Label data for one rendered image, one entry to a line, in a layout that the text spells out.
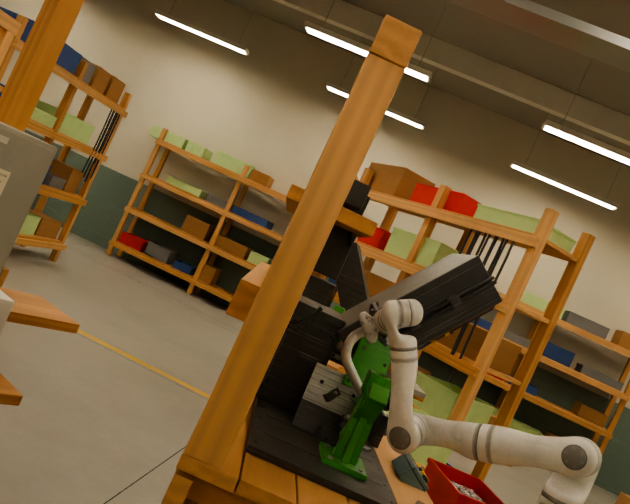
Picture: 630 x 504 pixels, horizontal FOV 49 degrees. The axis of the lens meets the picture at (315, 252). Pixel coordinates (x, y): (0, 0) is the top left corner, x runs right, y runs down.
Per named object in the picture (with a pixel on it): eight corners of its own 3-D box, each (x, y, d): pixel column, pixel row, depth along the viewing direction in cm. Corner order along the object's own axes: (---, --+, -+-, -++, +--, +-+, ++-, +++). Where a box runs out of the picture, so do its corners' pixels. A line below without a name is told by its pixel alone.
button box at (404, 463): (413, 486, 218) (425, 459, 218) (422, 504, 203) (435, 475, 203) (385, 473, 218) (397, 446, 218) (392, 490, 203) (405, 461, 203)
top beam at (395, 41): (347, 153, 302) (355, 134, 302) (406, 68, 152) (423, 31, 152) (328, 144, 302) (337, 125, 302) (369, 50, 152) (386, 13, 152)
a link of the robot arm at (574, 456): (474, 462, 167) (486, 461, 175) (594, 482, 153) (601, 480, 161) (477, 423, 169) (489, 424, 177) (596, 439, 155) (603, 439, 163)
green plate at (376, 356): (370, 399, 223) (394, 338, 229) (376, 399, 215) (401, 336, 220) (338, 384, 222) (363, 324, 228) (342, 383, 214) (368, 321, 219)
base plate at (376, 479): (355, 411, 284) (357, 407, 284) (398, 519, 174) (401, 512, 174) (261, 369, 282) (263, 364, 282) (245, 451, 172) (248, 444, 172)
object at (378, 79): (253, 356, 301) (347, 153, 302) (220, 470, 153) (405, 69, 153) (234, 348, 301) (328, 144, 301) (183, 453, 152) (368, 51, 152)
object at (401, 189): (400, 533, 445) (556, 194, 445) (251, 391, 639) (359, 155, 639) (456, 543, 475) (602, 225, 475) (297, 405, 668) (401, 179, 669)
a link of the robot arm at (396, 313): (385, 302, 175) (387, 356, 176) (418, 300, 177) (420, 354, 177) (378, 299, 182) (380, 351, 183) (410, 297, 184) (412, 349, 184)
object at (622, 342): (588, 487, 985) (654, 344, 985) (384, 389, 1029) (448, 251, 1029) (579, 477, 1038) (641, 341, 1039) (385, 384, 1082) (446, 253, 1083)
